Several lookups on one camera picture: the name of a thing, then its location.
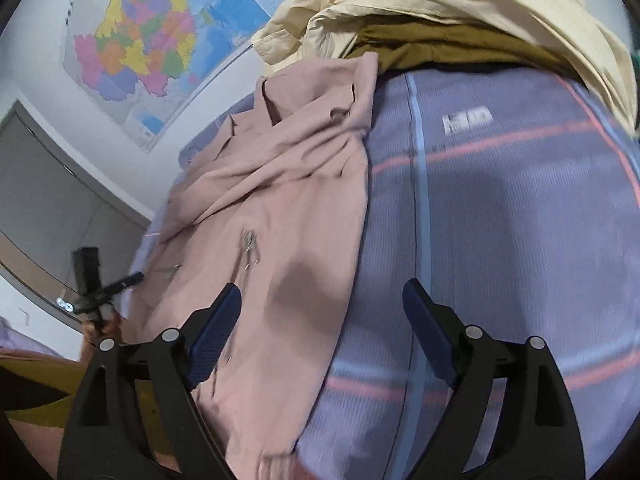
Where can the olive brown garment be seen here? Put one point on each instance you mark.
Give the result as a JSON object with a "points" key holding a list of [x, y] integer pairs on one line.
{"points": [[403, 42]]}

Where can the cream jacket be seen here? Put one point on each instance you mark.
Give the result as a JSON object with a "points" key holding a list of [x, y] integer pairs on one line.
{"points": [[328, 29]]}

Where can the purple plaid bed sheet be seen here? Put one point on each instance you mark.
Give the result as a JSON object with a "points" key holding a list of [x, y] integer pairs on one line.
{"points": [[512, 196]]}

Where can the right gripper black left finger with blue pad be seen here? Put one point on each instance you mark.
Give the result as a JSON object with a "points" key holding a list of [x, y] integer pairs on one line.
{"points": [[105, 438]]}

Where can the colourful wall map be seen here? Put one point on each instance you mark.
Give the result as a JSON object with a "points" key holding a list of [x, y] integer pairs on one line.
{"points": [[143, 61]]}

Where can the pink button-up shirt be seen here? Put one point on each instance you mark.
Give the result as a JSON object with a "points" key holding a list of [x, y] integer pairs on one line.
{"points": [[275, 205]]}

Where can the person's left hand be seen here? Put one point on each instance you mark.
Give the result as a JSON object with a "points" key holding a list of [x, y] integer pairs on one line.
{"points": [[94, 332]]}

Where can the grey wardrobe cabinet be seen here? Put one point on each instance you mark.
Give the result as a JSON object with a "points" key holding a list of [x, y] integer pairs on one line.
{"points": [[51, 207]]}

